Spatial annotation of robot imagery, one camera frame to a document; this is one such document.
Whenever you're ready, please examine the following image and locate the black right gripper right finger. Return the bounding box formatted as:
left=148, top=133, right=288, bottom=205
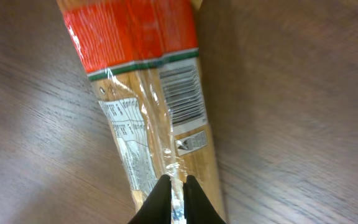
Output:
left=183, top=175, right=226, bottom=224

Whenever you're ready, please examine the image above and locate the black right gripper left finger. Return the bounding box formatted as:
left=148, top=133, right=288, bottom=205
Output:
left=128, top=174, right=172, bottom=224

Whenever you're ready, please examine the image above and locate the orange spaghetti package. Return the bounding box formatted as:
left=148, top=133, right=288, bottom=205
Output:
left=58, top=0, right=226, bottom=223

